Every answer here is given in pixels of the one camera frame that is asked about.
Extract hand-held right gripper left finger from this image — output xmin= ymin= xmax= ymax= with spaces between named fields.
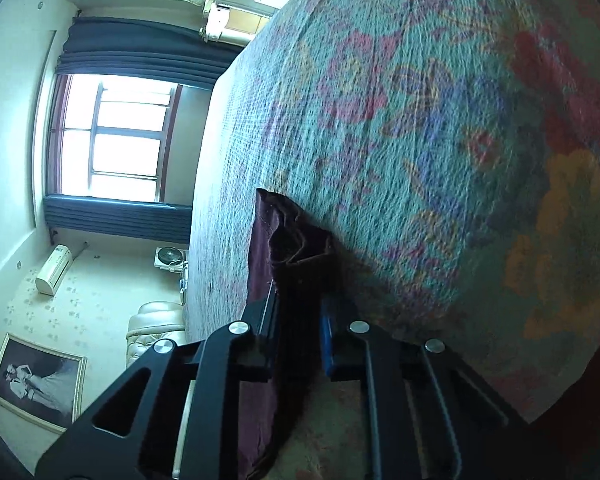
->
xmin=35 ymin=292 xmax=282 ymax=480

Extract white air conditioner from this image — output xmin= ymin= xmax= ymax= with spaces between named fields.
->
xmin=35 ymin=244 xmax=74 ymax=296

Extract framed black-and-white photo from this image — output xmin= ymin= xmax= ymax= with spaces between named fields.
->
xmin=0 ymin=332 xmax=88 ymax=435

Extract white fan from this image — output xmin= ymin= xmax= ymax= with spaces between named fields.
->
xmin=153 ymin=245 xmax=189 ymax=274

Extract white dresser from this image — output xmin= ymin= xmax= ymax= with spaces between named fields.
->
xmin=200 ymin=0 xmax=303 ymax=44

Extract floral teal blanket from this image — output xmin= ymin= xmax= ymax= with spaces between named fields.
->
xmin=182 ymin=0 xmax=600 ymax=480

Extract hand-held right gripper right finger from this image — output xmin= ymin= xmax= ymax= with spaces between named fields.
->
xmin=319 ymin=294 xmax=571 ymax=480

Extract dark maroon pants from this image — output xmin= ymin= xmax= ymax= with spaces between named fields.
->
xmin=242 ymin=187 xmax=338 ymax=480

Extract cream tufted leather headboard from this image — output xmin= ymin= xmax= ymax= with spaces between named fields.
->
xmin=125 ymin=300 xmax=187 ymax=367

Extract bright window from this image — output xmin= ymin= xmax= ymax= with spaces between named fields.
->
xmin=55 ymin=74 xmax=182 ymax=202

